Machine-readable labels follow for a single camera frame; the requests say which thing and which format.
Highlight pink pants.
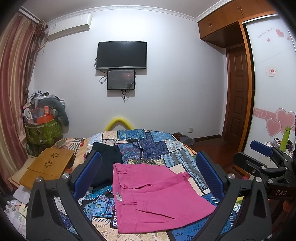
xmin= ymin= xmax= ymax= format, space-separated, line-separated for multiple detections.
xmin=112 ymin=163 xmax=215 ymax=234

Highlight green bottle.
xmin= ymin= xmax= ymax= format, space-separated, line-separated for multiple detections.
xmin=280 ymin=126 xmax=291 ymax=152

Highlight wooden lap desk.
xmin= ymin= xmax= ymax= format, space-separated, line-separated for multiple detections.
xmin=20 ymin=148 xmax=74 ymax=189

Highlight brown wooden door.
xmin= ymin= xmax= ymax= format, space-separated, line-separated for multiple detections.
xmin=222 ymin=45 xmax=248 ymax=149

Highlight green storage bag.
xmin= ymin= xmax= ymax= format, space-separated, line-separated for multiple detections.
xmin=25 ymin=119 xmax=63 ymax=146

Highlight dark folded garment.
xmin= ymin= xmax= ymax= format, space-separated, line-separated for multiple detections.
xmin=86 ymin=142 xmax=122 ymax=188

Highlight white wardrobe sliding door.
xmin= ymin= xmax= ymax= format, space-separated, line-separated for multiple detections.
xmin=244 ymin=16 xmax=295 ymax=168

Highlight orange box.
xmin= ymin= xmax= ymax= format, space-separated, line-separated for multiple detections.
xmin=37 ymin=115 xmax=54 ymax=125

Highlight blue patchwork bedspread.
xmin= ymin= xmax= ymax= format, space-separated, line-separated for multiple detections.
xmin=54 ymin=128 xmax=244 ymax=241

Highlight yellow foam headboard tube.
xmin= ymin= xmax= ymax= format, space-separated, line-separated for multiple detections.
xmin=105 ymin=117 xmax=134 ymax=131

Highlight wooden overhead cabinet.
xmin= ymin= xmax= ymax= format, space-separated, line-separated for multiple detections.
xmin=198 ymin=0 xmax=275 ymax=48

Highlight striped red curtain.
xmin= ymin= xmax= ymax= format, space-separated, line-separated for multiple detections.
xmin=1 ymin=13 xmax=47 ymax=193

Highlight white air conditioner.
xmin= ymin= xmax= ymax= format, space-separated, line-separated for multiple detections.
xmin=47 ymin=14 xmax=92 ymax=41

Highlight small black wall monitor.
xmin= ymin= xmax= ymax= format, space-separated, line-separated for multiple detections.
xmin=107 ymin=69 xmax=135 ymax=90

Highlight wall mounted black television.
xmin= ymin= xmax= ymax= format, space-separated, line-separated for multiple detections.
xmin=95 ymin=41 xmax=147 ymax=69

